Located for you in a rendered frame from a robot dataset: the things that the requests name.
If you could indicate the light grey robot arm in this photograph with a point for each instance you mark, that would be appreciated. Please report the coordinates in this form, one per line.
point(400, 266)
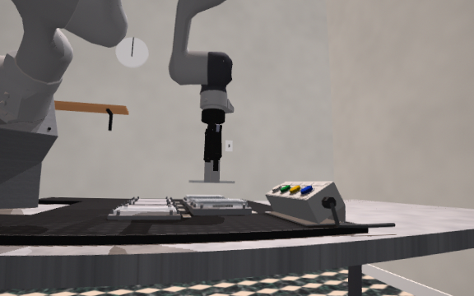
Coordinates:
point(31, 75)

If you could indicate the light grey button panel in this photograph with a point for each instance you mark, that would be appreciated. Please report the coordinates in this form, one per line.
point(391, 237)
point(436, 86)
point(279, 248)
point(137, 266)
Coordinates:
point(312, 203)

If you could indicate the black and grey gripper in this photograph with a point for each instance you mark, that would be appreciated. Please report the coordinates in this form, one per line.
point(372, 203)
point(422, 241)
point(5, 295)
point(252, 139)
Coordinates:
point(212, 148)

